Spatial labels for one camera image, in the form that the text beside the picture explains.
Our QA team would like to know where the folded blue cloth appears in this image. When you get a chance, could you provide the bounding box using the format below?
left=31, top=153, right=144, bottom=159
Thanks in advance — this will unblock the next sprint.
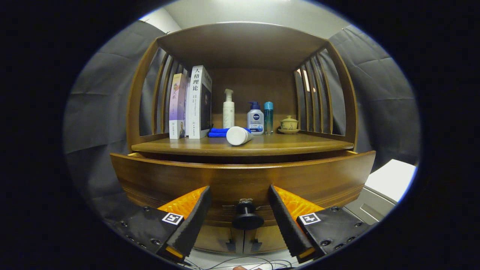
left=208, top=127, right=252, bottom=138

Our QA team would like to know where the brown wooden drawer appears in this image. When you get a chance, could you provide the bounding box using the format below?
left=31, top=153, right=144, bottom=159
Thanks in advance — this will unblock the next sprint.
left=110, top=151, right=377, bottom=227

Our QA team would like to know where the yellow lidded tea cup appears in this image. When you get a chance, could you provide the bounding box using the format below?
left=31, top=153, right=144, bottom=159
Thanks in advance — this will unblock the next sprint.
left=278, top=115, right=300, bottom=135

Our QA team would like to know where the white and green tube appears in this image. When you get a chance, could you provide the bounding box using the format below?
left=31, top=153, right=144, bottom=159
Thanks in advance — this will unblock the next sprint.
left=226, top=126, right=254, bottom=146

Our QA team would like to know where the tall white pump bottle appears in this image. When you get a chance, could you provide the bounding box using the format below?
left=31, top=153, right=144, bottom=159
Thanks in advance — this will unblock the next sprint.
left=223, top=89, right=235, bottom=129

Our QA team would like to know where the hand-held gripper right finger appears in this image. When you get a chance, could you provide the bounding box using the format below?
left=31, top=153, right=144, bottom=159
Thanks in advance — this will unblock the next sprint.
left=268, top=184, right=375, bottom=264

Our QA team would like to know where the thick white book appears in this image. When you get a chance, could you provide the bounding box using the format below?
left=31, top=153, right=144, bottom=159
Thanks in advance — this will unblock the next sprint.
left=186, top=65, right=213, bottom=140

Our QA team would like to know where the black backdrop cloth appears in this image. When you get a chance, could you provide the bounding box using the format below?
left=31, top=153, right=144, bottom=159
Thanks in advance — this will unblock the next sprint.
left=63, top=19, right=420, bottom=225

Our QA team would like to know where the white bottle with blue pump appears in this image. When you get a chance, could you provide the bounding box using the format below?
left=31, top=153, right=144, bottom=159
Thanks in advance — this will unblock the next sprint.
left=247, top=101, right=264, bottom=135

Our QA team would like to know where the brown wooden countertop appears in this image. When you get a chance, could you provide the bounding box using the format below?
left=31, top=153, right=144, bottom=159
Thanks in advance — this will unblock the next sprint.
left=131, top=132, right=355, bottom=157

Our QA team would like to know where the teal slim bottle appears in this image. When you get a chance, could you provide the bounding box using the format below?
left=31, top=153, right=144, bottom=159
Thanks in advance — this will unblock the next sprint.
left=264, top=102, right=274, bottom=135

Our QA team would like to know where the white flat panel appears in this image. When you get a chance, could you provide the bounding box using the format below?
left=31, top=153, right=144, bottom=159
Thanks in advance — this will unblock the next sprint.
left=364, top=159, right=417, bottom=203

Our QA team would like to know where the purple book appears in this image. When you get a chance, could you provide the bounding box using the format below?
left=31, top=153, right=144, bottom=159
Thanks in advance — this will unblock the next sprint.
left=169, top=73, right=188, bottom=140

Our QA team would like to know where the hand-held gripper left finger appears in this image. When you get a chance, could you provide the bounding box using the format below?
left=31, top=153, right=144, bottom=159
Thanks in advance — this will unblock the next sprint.
left=105, top=186, right=212, bottom=263

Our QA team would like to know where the brown wooden cabinet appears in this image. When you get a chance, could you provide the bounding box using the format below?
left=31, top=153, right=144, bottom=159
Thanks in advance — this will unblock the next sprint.
left=126, top=22, right=359, bottom=255

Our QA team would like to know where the black round drawer knob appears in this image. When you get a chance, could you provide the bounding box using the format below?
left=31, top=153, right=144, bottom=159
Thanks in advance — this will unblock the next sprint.
left=232, top=202, right=265, bottom=230

